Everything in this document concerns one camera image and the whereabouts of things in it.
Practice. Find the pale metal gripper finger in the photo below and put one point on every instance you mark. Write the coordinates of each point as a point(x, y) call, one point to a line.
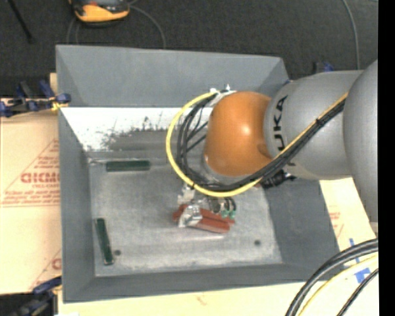
point(185, 222)
point(193, 210)

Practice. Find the red-brown block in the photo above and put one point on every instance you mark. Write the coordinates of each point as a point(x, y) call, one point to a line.
point(214, 222)

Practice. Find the grey metal bin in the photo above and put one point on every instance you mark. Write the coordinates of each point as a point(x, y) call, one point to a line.
point(141, 209)

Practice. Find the dark green flat block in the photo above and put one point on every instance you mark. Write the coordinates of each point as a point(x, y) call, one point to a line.
point(127, 166)
point(104, 241)

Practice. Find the black cylinder on white bracket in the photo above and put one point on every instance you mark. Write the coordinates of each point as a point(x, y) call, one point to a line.
point(214, 205)

